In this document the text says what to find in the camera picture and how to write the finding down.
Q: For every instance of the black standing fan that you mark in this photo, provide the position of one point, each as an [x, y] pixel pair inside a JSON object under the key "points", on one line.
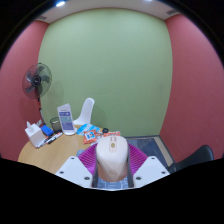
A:
{"points": [[36, 80]]}

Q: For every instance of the ceiling light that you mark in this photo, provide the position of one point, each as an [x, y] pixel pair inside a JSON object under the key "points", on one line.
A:
{"points": [[60, 3]]}

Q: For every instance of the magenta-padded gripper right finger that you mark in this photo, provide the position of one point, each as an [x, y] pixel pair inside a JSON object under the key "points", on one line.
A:
{"points": [[151, 168]]}

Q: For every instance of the blue whiteboard eraser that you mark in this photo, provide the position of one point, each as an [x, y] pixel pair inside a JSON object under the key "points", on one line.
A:
{"points": [[47, 130]]}

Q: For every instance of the red-capped whiteboard marker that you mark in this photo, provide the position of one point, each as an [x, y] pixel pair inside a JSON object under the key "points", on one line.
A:
{"points": [[55, 137]]}

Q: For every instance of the cream computer mouse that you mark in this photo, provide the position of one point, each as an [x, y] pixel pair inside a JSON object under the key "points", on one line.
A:
{"points": [[112, 156]]}

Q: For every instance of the blue patterned mouse pad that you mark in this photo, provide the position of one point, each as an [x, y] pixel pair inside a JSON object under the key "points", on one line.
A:
{"points": [[113, 184]]}

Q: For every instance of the grey floor mat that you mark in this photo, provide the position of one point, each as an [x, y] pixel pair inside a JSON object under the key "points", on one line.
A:
{"points": [[151, 148]]}

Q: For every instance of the black plastic chair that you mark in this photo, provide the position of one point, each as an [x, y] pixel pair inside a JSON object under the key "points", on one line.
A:
{"points": [[196, 157]]}

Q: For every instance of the small black object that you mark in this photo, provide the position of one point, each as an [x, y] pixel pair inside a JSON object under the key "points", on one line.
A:
{"points": [[105, 130]]}

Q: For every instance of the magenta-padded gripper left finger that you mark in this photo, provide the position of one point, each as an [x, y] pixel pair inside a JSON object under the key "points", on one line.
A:
{"points": [[75, 168]]}

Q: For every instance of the black-capped whiteboard marker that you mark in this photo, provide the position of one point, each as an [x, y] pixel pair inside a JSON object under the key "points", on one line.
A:
{"points": [[42, 143]]}

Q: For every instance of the light blue packet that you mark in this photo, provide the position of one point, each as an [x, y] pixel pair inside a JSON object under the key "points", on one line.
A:
{"points": [[86, 128]]}

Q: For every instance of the white tissue box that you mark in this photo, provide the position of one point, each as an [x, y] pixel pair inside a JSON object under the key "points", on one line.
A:
{"points": [[34, 135]]}

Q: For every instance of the white and blue sign stand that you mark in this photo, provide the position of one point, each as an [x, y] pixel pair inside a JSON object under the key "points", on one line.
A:
{"points": [[66, 119]]}

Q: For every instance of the white plastic chair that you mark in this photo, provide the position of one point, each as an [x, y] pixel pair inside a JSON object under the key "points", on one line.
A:
{"points": [[86, 111]]}

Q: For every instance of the grey mesh pen cup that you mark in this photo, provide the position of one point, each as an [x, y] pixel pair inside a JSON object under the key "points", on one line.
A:
{"points": [[55, 124]]}

